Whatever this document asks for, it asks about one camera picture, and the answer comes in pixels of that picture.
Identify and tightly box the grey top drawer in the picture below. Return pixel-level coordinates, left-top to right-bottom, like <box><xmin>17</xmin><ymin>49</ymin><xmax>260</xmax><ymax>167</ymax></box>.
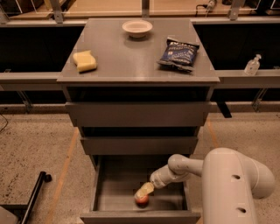
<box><xmin>66</xmin><ymin>101</ymin><xmax>211</xmax><ymax>127</ymax></box>

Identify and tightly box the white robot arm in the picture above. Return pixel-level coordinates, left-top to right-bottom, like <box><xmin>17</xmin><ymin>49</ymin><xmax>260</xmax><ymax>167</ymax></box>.
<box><xmin>135</xmin><ymin>148</ymin><xmax>276</xmax><ymax>224</ymax></box>

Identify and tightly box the red apple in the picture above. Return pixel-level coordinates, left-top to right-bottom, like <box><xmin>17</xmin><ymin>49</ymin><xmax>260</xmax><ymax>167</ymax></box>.
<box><xmin>135</xmin><ymin>195</ymin><xmax>149</xmax><ymax>206</ymax></box>

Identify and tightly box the yellow sponge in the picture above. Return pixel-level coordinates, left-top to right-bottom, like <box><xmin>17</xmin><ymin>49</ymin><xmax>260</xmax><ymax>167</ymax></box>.
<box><xmin>73</xmin><ymin>51</ymin><xmax>97</xmax><ymax>73</ymax></box>

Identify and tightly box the grey open bottom drawer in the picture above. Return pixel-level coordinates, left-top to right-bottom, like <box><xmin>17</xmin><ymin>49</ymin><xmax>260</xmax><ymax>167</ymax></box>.
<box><xmin>80</xmin><ymin>155</ymin><xmax>200</xmax><ymax>224</ymax></box>

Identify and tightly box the white bowl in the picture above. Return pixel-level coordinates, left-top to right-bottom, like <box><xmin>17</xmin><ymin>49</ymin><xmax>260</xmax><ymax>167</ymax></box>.
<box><xmin>122</xmin><ymin>20</ymin><xmax>153</xmax><ymax>39</ymax></box>

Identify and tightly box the black chair leg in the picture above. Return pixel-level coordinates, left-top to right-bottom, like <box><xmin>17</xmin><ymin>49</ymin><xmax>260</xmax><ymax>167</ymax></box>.
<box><xmin>20</xmin><ymin>171</ymin><xmax>53</xmax><ymax>224</ymax></box>

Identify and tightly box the grey middle drawer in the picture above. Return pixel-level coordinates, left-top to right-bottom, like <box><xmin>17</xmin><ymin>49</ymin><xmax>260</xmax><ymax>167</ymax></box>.
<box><xmin>80</xmin><ymin>136</ymin><xmax>198</xmax><ymax>155</ymax></box>

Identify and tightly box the blue chip bag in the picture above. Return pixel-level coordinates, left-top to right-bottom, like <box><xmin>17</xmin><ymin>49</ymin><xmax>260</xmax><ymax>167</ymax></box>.
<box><xmin>157</xmin><ymin>38</ymin><xmax>200</xmax><ymax>73</ymax></box>

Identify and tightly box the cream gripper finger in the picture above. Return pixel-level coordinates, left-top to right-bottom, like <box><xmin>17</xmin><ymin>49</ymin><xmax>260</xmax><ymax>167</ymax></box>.
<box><xmin>134</xmin><ymin>182</ymin><xmax>154</xmax><ymax>200</ymax></box>

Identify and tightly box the clear sanitizer bottle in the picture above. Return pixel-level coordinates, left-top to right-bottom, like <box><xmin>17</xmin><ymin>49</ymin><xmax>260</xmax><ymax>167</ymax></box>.
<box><xmin>244</xmin><ymin>54</ymin><xmax>262</xmax><ymax>75</ymax></box>

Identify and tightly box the grey drawer cabinet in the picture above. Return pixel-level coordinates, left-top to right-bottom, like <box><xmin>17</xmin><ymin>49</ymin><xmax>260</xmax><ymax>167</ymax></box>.
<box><xmin>56</xmin><ymin>17</ymin><xmax>221</xmax><ymax>170</ymax></box>

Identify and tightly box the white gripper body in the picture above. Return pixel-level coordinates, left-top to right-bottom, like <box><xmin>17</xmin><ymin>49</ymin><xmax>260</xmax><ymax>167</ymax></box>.
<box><xmin>150</xmin><ymin>165</ymin><xmax>187</xmax><ymax>189</ymax></box>

